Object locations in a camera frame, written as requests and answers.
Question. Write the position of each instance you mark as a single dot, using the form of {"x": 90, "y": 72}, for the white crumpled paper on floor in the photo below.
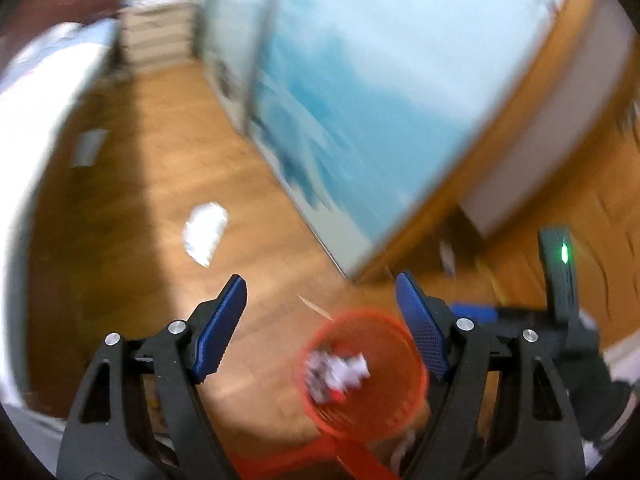
{"x": 205, "y": 232}

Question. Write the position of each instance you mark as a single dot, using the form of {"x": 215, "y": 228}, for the small paper scrap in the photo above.
{"x": 315, "y": 308}

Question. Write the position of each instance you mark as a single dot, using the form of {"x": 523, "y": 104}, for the red mesh basket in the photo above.
{"x": 390, "y": 412}

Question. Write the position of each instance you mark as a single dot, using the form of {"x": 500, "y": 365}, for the dark red wooden headboard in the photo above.
{"x": 60, "y": 5}

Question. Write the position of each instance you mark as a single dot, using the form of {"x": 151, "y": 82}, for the light wooden nightstand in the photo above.
{"x": 155, "y": 30}

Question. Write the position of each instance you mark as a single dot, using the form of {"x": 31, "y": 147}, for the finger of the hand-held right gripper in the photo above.
{"x": 475, "y": 311}

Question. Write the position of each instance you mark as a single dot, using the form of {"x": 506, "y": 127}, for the wardrobe with blue floral doors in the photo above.
{"x": 375, "y": 85}

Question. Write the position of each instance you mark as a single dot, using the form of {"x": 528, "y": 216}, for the white paper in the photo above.
{"x": 205, "y": 232}
{"x": 345, "y": 372}

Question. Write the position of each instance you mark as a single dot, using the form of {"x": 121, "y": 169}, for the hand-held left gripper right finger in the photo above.
{"x": 422, "y": 327}

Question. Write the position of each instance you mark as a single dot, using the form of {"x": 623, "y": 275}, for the white paper scrap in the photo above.
{"x": 447, "y": 257}

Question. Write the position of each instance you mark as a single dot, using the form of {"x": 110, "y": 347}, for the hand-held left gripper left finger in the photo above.
{"x": 217, "y": 325}

